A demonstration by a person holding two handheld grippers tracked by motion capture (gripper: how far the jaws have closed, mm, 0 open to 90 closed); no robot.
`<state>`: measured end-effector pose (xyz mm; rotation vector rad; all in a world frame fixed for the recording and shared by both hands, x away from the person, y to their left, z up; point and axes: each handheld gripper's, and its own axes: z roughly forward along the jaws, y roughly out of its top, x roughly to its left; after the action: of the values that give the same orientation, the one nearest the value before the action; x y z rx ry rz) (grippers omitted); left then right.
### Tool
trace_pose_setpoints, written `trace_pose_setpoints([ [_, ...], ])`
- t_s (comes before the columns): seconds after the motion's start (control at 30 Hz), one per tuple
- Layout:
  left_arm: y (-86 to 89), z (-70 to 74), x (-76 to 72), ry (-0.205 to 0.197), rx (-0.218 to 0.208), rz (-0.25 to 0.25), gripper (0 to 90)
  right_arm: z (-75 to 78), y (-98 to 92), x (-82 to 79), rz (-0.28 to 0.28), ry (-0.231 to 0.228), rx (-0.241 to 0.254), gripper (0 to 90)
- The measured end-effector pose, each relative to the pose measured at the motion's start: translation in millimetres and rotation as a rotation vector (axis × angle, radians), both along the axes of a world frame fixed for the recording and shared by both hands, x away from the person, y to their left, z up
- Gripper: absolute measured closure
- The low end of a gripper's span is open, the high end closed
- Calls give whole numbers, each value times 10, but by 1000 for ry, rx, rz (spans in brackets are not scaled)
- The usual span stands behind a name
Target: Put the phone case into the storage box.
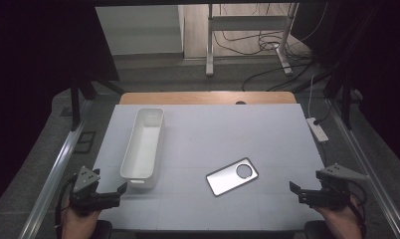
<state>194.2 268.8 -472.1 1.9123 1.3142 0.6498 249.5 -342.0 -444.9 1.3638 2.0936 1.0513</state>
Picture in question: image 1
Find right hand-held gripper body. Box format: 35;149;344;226
299;162;370;210

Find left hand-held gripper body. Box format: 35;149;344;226
69;165;122;215

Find white plastic bin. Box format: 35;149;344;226
119;107;165;190

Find grey phone case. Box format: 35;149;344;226
205;156;260;197

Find person's right hand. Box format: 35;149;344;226
312;195;362;231

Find person's left hand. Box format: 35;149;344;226
61;197;101;232

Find black chair armrest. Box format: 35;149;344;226
302;220;331;239
97;220;113;239

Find white power strip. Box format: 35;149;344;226
305;117;330;144

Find black stand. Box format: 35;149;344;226
322;75;364;130
70;79;126;131

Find wooden table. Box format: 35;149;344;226
118;91;298;106

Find black curtain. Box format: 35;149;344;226
291;0;400;164
0;0;120;213

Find white cabinet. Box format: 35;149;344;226
95;4;186;56

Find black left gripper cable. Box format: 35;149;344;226
54;174;79;239

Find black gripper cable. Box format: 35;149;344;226
54;174;79;239
344;180;369;239

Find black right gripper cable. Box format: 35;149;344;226
344;180;369;239

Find aluminium rail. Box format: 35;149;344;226
325;99;400;239
18;99;95;239

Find black plug cable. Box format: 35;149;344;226
313;101;334;126

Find white cable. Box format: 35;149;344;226
306;74;316;120

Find black floor cables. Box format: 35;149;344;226
213;3;330;93

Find white metal desk frame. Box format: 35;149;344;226
205;3;300;78

